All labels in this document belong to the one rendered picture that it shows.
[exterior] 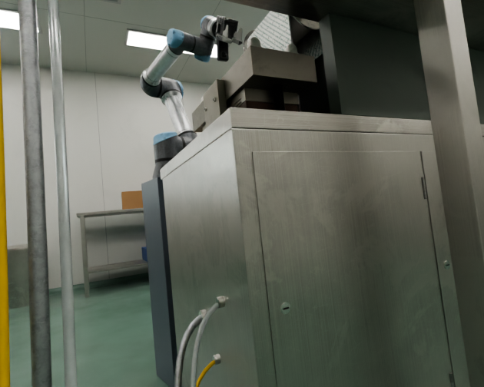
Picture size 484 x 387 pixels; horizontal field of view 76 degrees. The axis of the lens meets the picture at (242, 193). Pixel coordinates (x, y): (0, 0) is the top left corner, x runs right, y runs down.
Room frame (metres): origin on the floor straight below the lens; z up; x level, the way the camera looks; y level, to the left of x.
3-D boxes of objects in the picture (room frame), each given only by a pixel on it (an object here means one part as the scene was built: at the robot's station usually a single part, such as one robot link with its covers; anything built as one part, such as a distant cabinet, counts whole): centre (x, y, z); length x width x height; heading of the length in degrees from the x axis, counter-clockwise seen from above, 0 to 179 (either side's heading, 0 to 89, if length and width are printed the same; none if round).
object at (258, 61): (0.81, -0.03, 1.00); 0.40 x 0.16 x 0.06; 26
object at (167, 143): (1.48, 0.34, 1.07); 0.13 x 0.12 x 0.14; 131
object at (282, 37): (0.89, -0.12, 1.11); 0.23 x 0.01 x 0.18; 26
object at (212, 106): (0.75, 0.05, 0.96); 0.10 x 0.03 x 0.11; 26
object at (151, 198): (1.48, 0.34, 0.45); 0.20 x 0.20 x 0.90; 38
